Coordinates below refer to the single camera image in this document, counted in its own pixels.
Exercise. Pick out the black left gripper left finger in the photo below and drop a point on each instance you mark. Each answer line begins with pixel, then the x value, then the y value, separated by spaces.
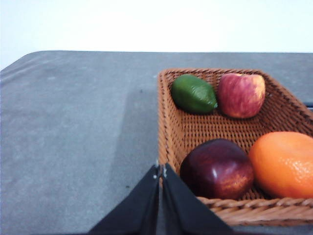
pixel 137 212

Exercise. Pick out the dark red apple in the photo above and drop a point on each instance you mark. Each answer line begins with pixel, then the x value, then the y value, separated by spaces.
pixel 217 169

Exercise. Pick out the orange fruit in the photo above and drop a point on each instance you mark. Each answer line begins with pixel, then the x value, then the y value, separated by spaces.
pixel 281 164

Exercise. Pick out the green lime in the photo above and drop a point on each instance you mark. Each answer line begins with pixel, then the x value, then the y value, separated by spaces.
pixel 193 94

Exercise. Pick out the red yellow apple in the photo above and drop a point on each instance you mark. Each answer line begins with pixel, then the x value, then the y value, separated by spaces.
pixel 241 96

